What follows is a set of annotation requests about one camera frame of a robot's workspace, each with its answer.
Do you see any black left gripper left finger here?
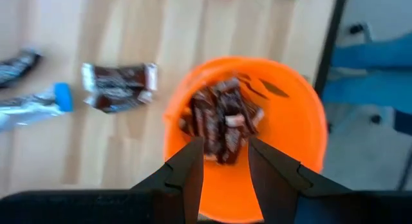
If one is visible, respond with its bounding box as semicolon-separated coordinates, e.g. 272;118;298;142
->
0;136;205;224

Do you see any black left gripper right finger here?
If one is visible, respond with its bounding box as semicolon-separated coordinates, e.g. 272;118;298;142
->
247;137;412;224

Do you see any blue white candy bar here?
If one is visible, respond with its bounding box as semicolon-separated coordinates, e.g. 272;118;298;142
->
0;82;74;132

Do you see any orange plastic bucket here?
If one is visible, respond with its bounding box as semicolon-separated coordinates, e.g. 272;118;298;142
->
163;55;329;224

